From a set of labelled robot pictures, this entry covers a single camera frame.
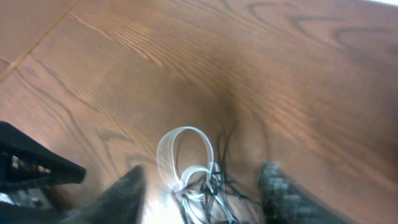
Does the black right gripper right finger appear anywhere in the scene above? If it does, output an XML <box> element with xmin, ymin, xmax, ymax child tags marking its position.
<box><xmin>259</xmin><ymin>162</ymin><xmax>353</xmax><ymax>224</ymax></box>

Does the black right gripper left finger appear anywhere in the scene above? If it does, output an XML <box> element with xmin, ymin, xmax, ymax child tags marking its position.
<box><xmin>60</xmin><ymin>165</ymin><xmax>146</xmax><ymax>224</ymax></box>

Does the black USB cable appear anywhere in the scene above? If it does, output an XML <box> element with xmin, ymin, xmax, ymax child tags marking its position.
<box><xmin>170</xmin><ymin>124</ymin><xmax>265</xmax><ymax>224</ymax></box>

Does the white USB cable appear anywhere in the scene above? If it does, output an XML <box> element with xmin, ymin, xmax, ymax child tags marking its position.
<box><xmin>156</xmin><ymin>126</ymin><xmax>237</xmax><ymax>224</ymax></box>

